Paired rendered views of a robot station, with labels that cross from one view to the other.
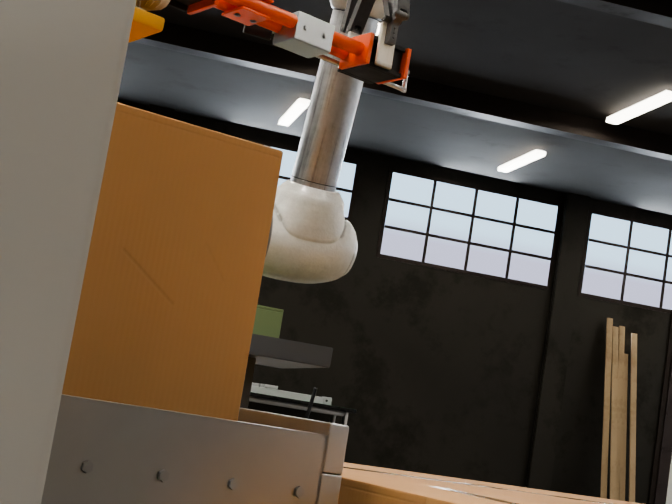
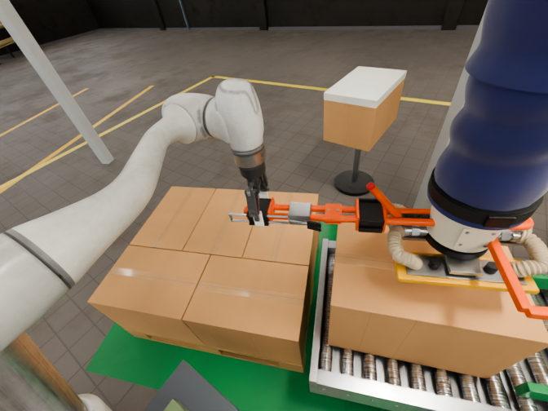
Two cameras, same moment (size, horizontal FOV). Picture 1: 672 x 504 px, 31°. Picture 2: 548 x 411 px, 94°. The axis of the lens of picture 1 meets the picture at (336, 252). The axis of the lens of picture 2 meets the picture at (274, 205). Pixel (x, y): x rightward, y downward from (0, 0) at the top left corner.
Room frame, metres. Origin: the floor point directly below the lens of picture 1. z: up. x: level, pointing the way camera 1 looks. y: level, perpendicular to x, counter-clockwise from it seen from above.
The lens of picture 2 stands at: (2.24, 0.51, 1.80)
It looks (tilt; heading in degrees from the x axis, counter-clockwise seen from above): 44 degrees down; 233
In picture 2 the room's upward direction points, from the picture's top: 10 degrees counter-clockwise
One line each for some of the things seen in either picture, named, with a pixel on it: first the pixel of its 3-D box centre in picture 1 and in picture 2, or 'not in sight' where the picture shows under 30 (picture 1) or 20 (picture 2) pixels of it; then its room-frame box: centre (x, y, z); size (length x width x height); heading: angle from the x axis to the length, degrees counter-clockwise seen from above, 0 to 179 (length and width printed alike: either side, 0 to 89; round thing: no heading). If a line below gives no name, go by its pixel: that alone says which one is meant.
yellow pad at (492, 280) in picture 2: not in sight; (461, 267); (1.64, 0.54, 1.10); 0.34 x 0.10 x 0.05; 125
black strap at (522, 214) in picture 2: not in sight; (480, 188); (1.56, 0.48, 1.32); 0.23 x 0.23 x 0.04
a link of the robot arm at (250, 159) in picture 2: not in sight; (249, 152); (1.90, 0.00, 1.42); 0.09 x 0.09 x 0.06
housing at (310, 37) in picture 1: (303, 35); (300, 214); (1.82, 0.10, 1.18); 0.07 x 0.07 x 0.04; 35
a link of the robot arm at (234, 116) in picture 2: not in sight; (236, 113); (1.91, -0.01, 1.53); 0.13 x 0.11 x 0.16; 109
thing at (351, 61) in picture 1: (375, 59); (260, 209); (1.90, -0.01, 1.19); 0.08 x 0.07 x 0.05; 125
